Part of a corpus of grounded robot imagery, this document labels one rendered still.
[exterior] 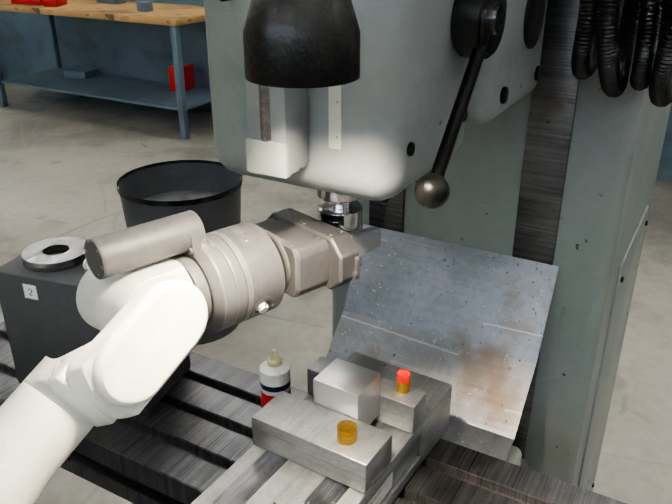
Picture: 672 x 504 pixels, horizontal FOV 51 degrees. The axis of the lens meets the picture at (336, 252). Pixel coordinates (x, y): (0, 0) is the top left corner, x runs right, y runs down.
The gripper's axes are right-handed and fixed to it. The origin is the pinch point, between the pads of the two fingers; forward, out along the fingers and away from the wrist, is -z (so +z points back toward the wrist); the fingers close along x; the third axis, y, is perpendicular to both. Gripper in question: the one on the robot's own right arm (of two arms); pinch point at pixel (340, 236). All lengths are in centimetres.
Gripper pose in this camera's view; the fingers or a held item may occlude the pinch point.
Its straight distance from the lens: 74.7
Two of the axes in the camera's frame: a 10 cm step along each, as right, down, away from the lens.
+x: -6.8, -3.1, 6.6
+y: -0.1, 9.1, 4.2
